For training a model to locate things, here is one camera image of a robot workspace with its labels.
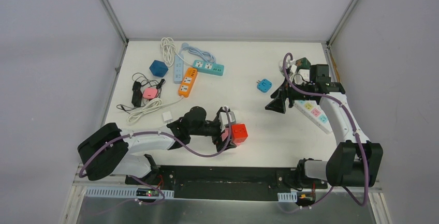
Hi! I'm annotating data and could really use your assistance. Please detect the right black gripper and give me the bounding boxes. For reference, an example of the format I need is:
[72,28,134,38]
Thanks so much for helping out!
[265,74,315,113]

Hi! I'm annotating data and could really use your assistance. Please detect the pink triangular power strip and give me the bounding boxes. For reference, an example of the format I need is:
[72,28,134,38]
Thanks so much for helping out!
[221,129,229,142]

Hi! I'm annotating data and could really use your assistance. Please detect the red cube adapter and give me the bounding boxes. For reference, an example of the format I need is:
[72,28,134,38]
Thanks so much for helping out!
[231,123,248,146]

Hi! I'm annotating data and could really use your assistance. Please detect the blue small adapter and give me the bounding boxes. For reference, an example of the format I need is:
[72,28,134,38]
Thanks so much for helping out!
[257,79,272,93]

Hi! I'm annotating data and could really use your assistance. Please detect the white multicolour power strip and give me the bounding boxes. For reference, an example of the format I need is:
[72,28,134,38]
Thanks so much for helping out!
[294,100,333,134]

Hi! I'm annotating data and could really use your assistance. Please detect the dark green dragon cube adapter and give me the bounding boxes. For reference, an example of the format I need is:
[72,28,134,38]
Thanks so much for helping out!
[295,57,311,71]

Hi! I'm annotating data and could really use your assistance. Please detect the white charger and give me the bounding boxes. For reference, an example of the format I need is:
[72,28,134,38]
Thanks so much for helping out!
[162,111,174,125]

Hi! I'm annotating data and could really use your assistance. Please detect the light green plug charger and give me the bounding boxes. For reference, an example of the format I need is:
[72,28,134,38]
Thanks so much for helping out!
[278,60,287,72]

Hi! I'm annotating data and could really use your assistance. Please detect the white tiger cube adapter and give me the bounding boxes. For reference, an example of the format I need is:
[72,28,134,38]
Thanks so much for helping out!
[298,69,310,84]

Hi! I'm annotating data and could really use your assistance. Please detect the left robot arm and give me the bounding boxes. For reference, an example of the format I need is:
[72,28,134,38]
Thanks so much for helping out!
[77,106,236,185]

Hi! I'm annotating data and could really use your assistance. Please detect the orange power strip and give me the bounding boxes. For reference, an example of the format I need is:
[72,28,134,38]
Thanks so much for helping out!
[178,67,198,98]

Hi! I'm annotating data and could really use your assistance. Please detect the teal power strip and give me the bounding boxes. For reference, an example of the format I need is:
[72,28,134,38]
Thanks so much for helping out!
[192,60,225,76]

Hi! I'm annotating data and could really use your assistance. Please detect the light blue power strip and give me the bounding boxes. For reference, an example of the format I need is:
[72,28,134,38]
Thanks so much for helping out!
[173,54,184,84]

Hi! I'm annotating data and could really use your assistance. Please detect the pink round adapter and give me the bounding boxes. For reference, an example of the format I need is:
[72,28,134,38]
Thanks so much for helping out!
[142,87,158,100]

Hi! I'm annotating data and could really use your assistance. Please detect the blue cube adapter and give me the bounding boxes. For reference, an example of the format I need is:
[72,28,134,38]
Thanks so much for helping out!
[149,60,168,78]

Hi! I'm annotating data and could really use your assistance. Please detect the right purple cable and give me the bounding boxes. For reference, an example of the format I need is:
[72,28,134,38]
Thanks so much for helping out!
[277,52,370,214]

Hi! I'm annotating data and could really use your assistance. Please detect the white cable of orange strip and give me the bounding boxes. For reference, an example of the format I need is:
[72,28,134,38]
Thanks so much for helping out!
[126,95,184,124]

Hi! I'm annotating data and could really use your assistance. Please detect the light blue cable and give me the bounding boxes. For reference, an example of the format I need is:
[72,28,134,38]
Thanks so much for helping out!
[180,42,217,65]

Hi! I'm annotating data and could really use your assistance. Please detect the black power adapter with cable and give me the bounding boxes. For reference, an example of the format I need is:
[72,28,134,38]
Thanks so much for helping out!
[116,72,166,113]

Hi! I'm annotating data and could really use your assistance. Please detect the white coiled cable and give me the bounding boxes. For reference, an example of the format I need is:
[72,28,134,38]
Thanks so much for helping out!
[160,37,177,68]

